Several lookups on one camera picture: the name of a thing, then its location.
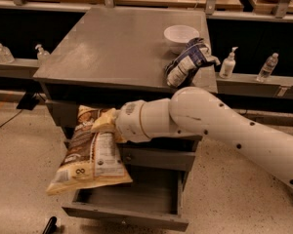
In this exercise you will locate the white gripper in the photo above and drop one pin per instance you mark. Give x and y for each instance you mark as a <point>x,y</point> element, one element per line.
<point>128,121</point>

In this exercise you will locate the brown chip bag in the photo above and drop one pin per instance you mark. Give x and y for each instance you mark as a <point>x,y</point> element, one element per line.
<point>92,159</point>

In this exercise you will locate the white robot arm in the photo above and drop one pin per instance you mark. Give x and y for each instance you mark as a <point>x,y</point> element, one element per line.
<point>192,111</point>

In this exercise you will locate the grey middle drawer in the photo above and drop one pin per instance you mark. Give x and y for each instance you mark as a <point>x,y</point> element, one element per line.
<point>163,153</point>

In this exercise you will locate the grey wooden drawer cabinet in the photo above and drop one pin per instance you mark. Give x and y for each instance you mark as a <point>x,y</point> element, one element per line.
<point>121,43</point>

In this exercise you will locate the grey open bottom drawer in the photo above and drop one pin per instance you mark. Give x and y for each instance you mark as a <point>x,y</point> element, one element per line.
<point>153,199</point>

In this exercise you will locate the blue white chip bag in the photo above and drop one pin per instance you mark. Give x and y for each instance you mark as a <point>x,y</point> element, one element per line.
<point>180,71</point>

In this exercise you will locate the clear sanitizer bottle near cabinet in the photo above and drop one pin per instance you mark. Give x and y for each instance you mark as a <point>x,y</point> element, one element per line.
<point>42,54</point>

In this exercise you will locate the white bowl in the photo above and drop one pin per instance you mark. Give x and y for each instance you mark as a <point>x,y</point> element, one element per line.
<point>177,36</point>

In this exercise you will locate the black object bottom edge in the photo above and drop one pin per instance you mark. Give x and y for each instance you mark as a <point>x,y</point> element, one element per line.
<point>51,226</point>

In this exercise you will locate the clear sanitizer bottle far left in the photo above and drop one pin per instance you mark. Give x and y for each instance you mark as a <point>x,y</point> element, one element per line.
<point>5,54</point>

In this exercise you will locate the white pump lotion bottle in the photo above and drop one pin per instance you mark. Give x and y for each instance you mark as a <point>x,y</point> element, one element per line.
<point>228,64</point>

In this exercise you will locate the clear plastic water bottle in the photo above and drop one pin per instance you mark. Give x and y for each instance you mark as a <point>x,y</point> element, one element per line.
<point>267,68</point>

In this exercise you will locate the grey metal shelf rail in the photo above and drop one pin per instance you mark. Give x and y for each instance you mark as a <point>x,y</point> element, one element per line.
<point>244,85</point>

